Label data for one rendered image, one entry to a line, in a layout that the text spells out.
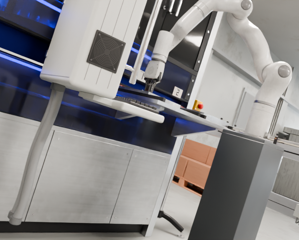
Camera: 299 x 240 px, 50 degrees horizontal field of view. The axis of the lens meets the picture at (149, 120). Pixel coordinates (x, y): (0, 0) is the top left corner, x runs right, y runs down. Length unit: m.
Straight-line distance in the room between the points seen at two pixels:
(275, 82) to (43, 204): 1.36
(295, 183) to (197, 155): 3.85
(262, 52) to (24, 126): 1.27
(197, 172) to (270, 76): 3.24
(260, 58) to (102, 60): 1.00
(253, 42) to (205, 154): 3.65
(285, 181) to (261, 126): 7.07
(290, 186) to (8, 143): 7.76
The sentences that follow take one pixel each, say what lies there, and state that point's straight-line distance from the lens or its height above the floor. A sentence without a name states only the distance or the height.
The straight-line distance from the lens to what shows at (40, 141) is 1.42.
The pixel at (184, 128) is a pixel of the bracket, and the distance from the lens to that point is 2.14.
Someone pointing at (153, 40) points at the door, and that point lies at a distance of 2.00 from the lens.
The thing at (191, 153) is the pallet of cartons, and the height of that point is 0.51.
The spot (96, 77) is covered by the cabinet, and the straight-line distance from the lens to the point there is 1.13.
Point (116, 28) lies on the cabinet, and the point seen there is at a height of 1.04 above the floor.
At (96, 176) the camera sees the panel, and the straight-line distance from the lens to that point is 1.92.
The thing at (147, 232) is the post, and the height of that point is 0.03.
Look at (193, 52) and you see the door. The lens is 2.26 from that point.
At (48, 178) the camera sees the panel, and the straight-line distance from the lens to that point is 1.77.
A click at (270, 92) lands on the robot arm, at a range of 1.80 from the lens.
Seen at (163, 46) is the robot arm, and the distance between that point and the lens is 1.73.
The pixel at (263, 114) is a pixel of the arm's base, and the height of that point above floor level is 0.99.
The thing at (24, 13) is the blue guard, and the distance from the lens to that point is 1.60.
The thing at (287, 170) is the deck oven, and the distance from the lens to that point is 8.83.
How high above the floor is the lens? 0.76
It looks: 1 degrees up
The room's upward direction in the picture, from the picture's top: 18 degrees clockwise
